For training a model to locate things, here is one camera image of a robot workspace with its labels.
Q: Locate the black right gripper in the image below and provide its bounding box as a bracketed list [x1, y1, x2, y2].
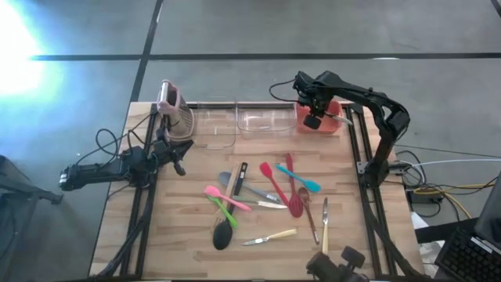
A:
[292, 70, 333, 131]

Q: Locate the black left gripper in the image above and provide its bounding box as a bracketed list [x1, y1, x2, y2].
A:
[153, 125, 195, 177]

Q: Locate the cream handled knife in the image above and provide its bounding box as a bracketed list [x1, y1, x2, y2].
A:
[240, 228, 298, 247]
[323, 111, 354, 126]
[321, 197, 330, 255]

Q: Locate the pink silicone spatula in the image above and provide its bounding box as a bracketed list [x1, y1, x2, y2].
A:
[203, 185, 252, 213]

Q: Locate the teal silicone spatula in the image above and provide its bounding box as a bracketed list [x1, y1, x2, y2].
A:
[274, 162, 322, 193]

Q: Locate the small red silicone spatula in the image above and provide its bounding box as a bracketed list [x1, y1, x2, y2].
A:
[258, 161, 290, 207]

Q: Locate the green silicone spoon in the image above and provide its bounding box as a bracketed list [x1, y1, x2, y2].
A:
[206, 195, 239, 230]

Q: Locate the brown wooden spoon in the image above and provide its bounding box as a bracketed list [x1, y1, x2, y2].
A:
[297, 186, 321, 245]

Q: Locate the black spoon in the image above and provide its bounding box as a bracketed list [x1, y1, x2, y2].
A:
[212, 161, 249, 251]

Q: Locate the red slotted spoon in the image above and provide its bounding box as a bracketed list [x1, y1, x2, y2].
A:
[284, 152, 305, 219]

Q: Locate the grey handled knife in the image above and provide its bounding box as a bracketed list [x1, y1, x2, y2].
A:
[232, 194, 289, 210]

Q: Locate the orange plastic bin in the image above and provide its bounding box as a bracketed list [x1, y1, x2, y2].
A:
[294, 99, 344, 136]

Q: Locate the clear plastic bin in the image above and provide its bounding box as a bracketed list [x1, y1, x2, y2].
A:
[236, 105, 298, 139]
[193, 99, 239, 151]

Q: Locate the black power box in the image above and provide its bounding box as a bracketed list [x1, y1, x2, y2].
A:
[406, 187, 445, 204]

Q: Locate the black bulky device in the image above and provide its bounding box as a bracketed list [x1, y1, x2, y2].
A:
[305, 245, 369, 282]

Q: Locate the black flat bar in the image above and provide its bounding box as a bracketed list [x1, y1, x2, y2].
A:
[414, 217, 490, 244]

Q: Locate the white paper sheet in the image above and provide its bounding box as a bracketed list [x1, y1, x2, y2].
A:
[410, 211, 445, 271]

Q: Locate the black chair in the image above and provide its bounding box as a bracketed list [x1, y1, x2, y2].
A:
[0, 154, 64, 282]

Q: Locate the black laptop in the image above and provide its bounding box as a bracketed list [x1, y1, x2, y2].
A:
[434, 170, 501, 282]

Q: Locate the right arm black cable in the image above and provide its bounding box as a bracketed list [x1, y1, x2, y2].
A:
[268, 78, 298, 104]

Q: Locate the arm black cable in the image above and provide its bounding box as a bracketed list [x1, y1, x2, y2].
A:
[268, 78, 298, 104]
[76, 111, 161, 168]

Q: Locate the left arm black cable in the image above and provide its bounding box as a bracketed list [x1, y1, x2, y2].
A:
[76, 111, 161, 168]

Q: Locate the yellow cable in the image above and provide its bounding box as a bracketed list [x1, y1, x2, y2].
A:
[413, 183, 497, 220]

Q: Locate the white cable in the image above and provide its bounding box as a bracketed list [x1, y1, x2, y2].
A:
[409, 157, 501, 169]

